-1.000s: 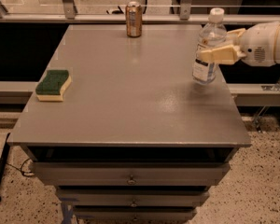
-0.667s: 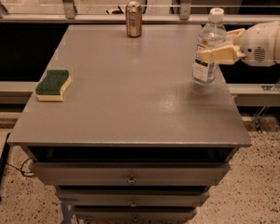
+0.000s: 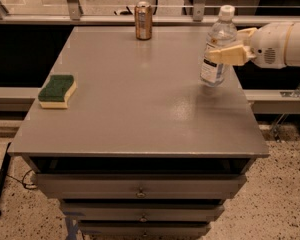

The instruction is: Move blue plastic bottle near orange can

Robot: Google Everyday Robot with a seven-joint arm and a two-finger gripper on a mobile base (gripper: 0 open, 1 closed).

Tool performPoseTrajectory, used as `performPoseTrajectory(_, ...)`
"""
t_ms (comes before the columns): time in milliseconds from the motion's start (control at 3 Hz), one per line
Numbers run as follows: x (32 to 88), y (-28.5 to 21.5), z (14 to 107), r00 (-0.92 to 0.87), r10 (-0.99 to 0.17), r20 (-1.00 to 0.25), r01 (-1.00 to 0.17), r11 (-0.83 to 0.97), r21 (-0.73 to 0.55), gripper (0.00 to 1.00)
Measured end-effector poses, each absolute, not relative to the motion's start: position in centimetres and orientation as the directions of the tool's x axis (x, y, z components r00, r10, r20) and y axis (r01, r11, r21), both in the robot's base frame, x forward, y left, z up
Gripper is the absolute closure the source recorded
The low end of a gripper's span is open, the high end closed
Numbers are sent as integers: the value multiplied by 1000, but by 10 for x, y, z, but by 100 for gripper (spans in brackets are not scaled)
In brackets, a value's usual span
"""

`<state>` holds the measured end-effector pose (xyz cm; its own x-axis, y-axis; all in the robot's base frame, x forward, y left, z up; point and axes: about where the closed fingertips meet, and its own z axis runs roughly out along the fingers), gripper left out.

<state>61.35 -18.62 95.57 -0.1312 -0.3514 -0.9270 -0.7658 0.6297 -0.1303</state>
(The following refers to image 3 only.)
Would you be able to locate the metal window railing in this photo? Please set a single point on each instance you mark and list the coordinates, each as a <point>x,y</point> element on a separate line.
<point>96,12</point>

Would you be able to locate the middle grey drawer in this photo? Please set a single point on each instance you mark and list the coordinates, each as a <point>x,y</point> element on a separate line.
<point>142,212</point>

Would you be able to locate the top grey drawer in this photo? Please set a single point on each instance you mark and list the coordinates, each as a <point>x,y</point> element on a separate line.
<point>75,186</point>

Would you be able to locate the grey drawer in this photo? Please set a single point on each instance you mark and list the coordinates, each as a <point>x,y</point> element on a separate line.
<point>121,229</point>
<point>142,212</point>
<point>75,186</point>

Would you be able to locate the clear plastic water bottle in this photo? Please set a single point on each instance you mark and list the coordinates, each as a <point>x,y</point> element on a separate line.
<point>222,33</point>

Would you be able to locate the bottom grey drawer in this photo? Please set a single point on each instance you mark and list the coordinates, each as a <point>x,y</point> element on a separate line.
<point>121,229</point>

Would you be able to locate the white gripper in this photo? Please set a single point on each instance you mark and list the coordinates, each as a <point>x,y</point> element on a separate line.
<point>269,45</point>

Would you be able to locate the orange metal can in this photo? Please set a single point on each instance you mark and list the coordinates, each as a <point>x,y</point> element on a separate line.
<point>143,20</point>

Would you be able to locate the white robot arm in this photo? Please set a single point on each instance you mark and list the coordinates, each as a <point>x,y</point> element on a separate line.
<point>292,50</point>

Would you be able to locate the green yellow sponge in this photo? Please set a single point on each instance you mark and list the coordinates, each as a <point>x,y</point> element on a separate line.
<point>57,92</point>

